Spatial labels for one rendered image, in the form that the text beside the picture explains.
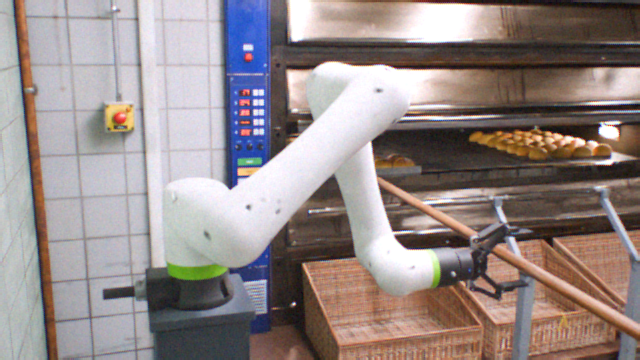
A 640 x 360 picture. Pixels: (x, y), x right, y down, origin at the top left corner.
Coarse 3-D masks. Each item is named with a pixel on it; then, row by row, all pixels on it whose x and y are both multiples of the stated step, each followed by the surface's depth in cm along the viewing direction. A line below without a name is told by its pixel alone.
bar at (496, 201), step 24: (528, 192) 230; (552, 192) 232; (576, 192) 235; (600, 192) 238; (312, 216) 205; (624, 240) 230; (528, 288) 210; (528, 312) 212; (624, 312) 231; (528, 336) 214; (624, 336) 231
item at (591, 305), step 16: (400, 192) 217; (416, 208) 205; (432, 208) 197; (448, 224) 186; (496, 256) 164; (512, 256) 157; (528, 272) 151; (544, 272) 147; (560, 288) 140; (592, 304) 131; (608, 320) 127; (624, 320) 124
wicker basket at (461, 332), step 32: (320, 288) 247; (352, 288) 251; (448, 288) 241; (320, 320) 225; (352, 320) 250; (384, 320) 254; (416, 320) 256; (448, 320) 243; (320, 352) 228; (352, 352) 207; (384, 352) 211; (416, 352) 215; (480, 352) 222
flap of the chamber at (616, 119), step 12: (492, 120) 244; (504, 120) 245; (516, 120) 247; (528, 120) 249; (540, 120) 250; (552, 120) 252; (564, 120) 254; (576, 120) 255; (588, 120) 257; (600, 120) 259; (612, 120) 261; (624, 120) 263; (636, 120) 266; (288, 132) 233; (300, 132) 220
